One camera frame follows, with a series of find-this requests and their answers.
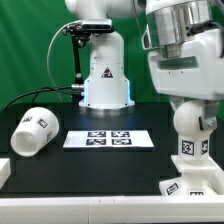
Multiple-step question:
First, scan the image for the white front rail wall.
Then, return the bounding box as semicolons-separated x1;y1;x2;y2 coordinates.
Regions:
0;196;224;224

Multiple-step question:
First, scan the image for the paper sheet with markers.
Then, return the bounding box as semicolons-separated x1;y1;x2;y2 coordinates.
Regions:
63;130;154;149

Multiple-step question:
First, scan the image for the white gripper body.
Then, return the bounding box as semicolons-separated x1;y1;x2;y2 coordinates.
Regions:
148;29;224;101

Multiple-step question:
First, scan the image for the white left rail block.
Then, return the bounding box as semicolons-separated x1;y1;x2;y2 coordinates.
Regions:
0;158;11;189

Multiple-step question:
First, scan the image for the grey camera cable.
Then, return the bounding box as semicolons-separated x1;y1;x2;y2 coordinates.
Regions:
46;20;83;103

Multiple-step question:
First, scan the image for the white lamp base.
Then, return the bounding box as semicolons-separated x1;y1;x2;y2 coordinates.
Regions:
159;155;224;196

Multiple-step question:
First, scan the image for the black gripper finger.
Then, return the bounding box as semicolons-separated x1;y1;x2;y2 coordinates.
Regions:
199;100;219;131
169;97;184;111

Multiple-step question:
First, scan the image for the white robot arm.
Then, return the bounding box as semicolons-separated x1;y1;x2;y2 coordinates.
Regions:
65;0;224;131

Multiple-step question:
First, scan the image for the white lamp shade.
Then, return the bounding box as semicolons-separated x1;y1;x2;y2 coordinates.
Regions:
10;107;59;157

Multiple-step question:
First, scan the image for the black camera on stand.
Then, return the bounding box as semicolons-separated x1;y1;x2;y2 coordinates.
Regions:
62;19;115;85

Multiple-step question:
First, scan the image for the white lamp bulb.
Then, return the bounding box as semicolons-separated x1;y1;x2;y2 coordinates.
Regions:
173;101;211;163

